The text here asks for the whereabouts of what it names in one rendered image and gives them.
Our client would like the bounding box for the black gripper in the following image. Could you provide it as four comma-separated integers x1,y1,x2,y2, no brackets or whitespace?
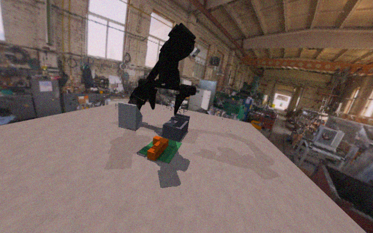
138,62,196,115

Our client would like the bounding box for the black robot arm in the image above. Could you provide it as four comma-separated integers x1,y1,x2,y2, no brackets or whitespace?
128,23,196,110

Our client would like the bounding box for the orange l-shaped part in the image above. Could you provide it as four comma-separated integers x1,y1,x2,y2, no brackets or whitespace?
147,136,169,161

